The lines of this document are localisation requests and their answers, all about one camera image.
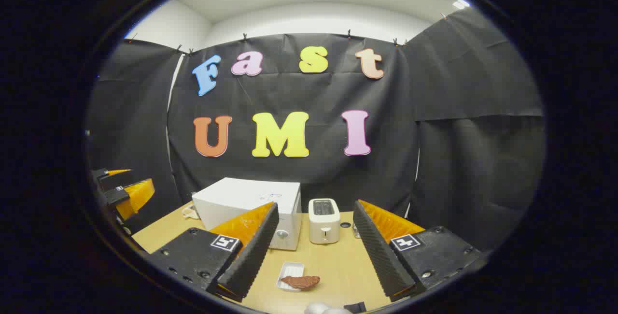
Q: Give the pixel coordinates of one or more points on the white rectangular tray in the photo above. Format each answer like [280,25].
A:
[291,270]

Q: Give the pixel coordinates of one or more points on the small black object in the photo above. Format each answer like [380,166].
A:
[356,307]

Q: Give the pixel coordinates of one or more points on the white microwave oven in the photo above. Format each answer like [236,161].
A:
[241,195]

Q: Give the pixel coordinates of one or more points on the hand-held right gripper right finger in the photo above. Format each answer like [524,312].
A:
[379,251]

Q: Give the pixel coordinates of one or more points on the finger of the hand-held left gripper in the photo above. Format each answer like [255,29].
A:
[137,195]
[118,172]

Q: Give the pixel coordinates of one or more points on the black backdrop cloth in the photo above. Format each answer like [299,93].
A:
[299,92]

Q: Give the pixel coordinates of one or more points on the brown meat patty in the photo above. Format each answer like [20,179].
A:
[301,281]

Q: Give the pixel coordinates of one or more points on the white rounded object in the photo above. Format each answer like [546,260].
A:
[318,309]

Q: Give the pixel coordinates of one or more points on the white toaster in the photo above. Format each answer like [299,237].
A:
[323,224]

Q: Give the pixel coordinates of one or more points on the small ceiling light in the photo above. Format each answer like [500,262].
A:
[461,4]

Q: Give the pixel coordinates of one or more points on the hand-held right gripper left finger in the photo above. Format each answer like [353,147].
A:
[253,251]

